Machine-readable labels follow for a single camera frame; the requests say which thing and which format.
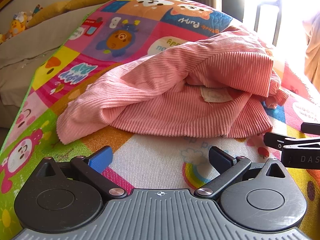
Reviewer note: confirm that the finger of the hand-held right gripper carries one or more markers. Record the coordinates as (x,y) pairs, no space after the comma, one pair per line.
(275,141)
(311,127)

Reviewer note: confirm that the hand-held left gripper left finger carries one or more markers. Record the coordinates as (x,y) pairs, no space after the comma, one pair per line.
(100,158)

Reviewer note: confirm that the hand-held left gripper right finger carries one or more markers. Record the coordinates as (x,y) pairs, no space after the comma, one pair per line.
(220,158)

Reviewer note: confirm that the pink ribbed garment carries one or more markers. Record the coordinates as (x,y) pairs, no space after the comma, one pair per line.
(150,92)

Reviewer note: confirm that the colourful printed blanket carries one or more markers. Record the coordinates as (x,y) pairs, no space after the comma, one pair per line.
(155,155)

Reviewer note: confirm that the beige hanging cloth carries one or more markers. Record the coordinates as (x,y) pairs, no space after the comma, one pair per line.
(312,47)

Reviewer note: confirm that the beige covered sofa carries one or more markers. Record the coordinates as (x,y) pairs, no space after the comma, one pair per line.
(22,62)

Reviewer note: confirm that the yellow pillow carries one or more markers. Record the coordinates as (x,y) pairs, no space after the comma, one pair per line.
(47,13)
(87,0)

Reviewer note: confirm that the yellow plush toy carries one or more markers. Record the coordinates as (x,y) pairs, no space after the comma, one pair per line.
(18,25)

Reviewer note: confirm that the dark window frame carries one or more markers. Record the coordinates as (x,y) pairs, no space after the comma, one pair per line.
(266,17)

